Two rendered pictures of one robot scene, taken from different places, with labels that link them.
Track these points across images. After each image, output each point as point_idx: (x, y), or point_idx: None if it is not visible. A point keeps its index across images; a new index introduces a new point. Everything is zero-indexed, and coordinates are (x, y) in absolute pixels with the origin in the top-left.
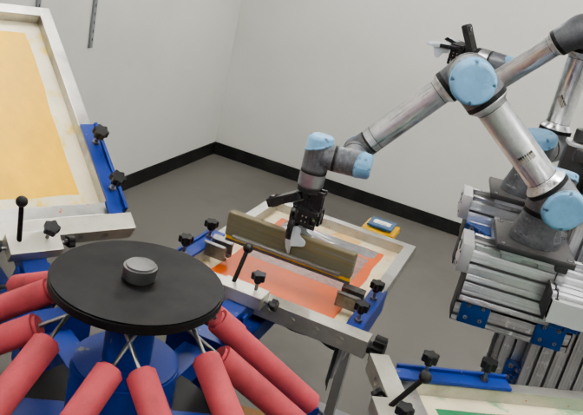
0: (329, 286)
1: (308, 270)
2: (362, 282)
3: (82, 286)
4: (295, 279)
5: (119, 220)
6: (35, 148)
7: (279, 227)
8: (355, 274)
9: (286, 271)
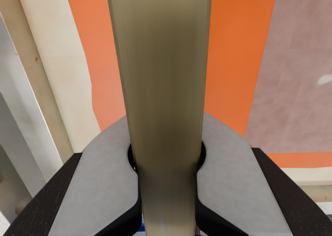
0: (244, 131)
1: (296, 73)
2: (298, 166)
3: None
4: (228, 67)
5: None
6: None
7: (162, 80)
8: (327, 149)
9: (258, 32)
